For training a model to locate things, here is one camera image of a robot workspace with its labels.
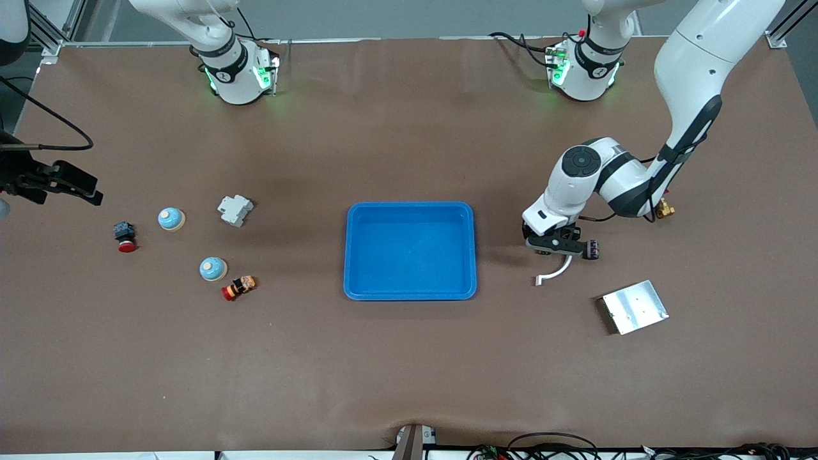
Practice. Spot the red push button switch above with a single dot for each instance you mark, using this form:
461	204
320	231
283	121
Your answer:
126	237

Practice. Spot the grey table edge clamp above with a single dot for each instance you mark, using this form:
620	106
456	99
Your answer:
412	444

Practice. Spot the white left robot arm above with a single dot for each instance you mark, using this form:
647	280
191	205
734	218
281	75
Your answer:
690	64

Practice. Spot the red yellow emergency stop button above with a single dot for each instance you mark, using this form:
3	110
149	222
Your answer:
239	288

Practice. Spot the blue dome call bell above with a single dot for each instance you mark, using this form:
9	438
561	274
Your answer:
213	269
170	219

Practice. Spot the silver metal plate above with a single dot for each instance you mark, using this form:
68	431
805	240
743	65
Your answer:
634	308

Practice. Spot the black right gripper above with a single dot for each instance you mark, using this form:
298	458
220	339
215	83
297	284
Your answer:
19	173

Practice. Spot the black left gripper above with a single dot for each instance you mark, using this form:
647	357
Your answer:
525	231

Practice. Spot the black striped capacitor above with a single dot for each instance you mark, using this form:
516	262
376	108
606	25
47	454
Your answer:
592	250

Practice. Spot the white circuit breaker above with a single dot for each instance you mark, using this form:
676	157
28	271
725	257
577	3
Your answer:
235	211

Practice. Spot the white curved plastic bracket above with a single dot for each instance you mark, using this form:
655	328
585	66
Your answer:
557	273

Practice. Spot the blue plastic tray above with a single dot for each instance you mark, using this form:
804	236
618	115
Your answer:
409	255

